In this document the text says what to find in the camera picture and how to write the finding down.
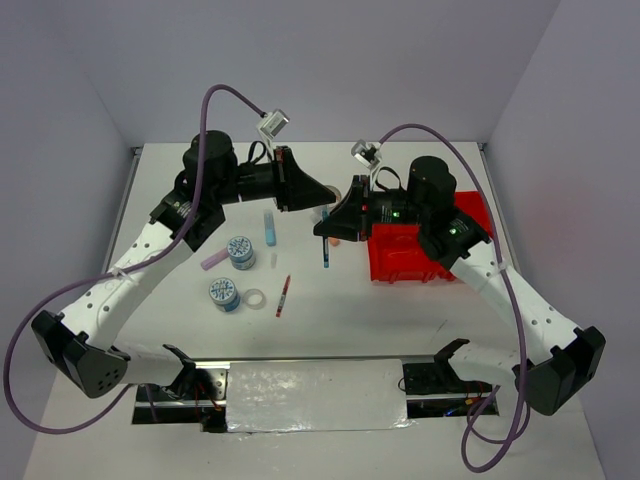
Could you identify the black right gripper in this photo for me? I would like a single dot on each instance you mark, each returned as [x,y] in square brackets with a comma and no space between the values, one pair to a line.
[349,220]

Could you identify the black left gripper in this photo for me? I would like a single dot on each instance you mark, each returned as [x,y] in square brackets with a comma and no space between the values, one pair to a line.
[293,189]

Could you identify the blue gel pen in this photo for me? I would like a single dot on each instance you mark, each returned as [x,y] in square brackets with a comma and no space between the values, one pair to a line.
[325,239]

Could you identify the red gel pen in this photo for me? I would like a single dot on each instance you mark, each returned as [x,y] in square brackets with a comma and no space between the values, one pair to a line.
[283,296]

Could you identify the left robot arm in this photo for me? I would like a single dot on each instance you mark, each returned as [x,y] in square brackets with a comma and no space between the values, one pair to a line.
[81,339]

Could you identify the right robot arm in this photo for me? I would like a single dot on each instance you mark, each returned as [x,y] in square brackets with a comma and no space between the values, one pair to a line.
[560,358]

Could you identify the large grey tape roll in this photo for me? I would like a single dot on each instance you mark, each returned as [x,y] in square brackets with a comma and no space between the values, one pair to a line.
[337,196]

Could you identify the red bin front left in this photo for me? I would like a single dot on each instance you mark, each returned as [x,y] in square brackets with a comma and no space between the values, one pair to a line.
[395,255]

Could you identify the red bin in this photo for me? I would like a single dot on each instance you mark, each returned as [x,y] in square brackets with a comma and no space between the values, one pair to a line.
[395,255]
[472,204]

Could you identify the blue slime jar far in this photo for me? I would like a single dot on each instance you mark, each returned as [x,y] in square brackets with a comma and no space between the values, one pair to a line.
[240,252]

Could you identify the blue slime jar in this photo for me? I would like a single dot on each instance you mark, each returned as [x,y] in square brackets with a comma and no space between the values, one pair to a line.
[224,294]
[240,252]

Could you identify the pink highlighter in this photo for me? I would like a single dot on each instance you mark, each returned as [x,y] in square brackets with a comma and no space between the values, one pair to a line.
[214,259]

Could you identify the small clear tape roll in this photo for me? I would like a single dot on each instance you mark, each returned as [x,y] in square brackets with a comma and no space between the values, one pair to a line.
[254,299]

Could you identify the red bin back right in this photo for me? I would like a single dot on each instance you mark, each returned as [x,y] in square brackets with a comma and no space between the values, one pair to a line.
[472,204]

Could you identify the blue slime jar near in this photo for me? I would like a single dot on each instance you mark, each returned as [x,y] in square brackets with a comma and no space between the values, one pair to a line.
[224,294]

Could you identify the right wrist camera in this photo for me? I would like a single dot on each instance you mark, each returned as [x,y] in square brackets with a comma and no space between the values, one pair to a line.
[366,153]

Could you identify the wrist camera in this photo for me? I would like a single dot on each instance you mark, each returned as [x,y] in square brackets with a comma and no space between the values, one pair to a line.
[366,153]
[273,123]

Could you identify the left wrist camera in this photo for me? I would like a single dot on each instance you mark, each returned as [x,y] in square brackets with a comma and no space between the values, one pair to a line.
[273,123]

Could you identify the metal base rail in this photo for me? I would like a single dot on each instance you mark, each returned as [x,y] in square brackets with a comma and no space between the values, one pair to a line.
[429,394]

